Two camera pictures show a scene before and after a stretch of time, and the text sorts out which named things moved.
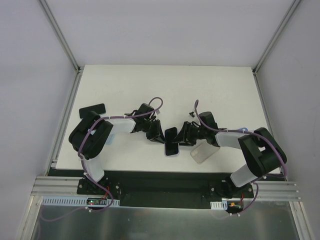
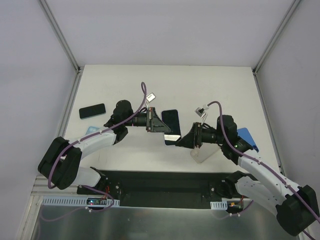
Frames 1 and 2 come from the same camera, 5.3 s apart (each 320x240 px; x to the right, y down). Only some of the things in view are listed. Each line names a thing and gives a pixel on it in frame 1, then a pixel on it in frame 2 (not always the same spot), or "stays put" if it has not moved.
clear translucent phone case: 202,150 stays put
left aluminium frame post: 60,36 stays put
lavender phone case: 170,156 -> 170,118
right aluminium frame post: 285,21 stays put
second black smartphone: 99,109 stays put
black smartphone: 171,148 -> 170,118
